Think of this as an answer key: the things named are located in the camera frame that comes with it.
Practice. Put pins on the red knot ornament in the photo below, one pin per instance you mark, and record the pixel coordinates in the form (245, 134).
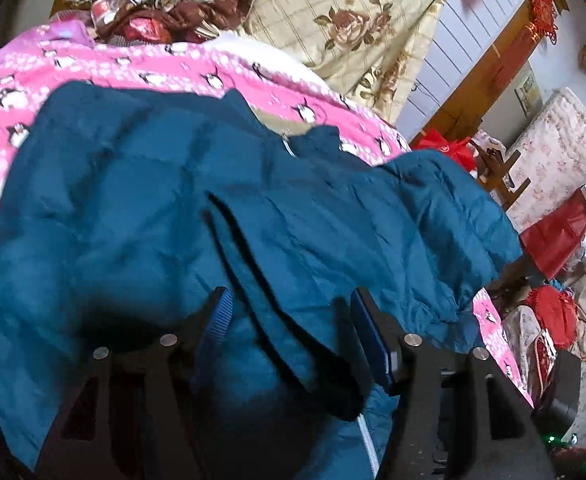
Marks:
(543, 10)

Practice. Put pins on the pink penguin print blanket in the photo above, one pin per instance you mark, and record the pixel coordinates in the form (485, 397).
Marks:
(98, 65)

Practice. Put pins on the pink floral mattress cover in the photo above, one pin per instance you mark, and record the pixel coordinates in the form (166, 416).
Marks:
(558, 155)

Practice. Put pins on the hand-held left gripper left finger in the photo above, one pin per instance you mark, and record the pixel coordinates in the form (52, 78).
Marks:
(219, 312)

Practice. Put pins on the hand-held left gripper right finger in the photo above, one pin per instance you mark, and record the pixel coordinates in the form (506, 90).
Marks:
(373, 340)

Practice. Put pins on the cream floral quilt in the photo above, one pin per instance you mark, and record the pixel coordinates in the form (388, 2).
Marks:
(333, 0)

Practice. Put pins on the brown floral cloth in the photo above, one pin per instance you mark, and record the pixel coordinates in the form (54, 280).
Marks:
(208, 10)

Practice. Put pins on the wall calendar poster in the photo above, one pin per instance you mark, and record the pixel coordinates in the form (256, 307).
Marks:
(527, 94)

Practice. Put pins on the red shopping bag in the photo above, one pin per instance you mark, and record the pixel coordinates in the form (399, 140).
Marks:
(448, 147)

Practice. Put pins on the wooden door frame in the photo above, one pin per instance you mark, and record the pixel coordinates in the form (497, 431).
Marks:
(478, 90)

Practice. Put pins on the white pillow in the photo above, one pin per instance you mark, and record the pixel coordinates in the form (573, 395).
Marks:
(268, 55)

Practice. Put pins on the red cloth bundle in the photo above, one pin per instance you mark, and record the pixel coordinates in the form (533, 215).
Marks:
(553, 315)

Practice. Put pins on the red patterned pouch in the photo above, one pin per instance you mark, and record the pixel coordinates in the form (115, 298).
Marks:
(145, 30)

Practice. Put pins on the teal down jacket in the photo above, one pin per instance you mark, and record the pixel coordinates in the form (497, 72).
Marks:
(173, 185)

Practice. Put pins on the wooden chair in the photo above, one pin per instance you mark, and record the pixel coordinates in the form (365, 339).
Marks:
(498, 170)

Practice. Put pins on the red gift bag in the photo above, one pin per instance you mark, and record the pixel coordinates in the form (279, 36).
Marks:
(555, 237)

